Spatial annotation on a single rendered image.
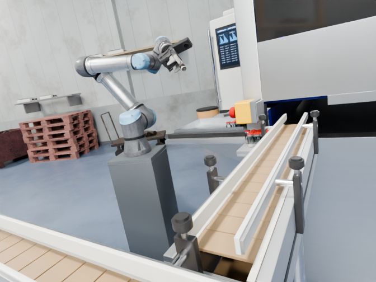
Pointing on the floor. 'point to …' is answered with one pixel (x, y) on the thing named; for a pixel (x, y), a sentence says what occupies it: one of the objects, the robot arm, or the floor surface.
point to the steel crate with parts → (12, 146)
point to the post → (249, 53)
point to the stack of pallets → (60, 136)
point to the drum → (207, 112)
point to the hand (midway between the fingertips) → (182, 63)
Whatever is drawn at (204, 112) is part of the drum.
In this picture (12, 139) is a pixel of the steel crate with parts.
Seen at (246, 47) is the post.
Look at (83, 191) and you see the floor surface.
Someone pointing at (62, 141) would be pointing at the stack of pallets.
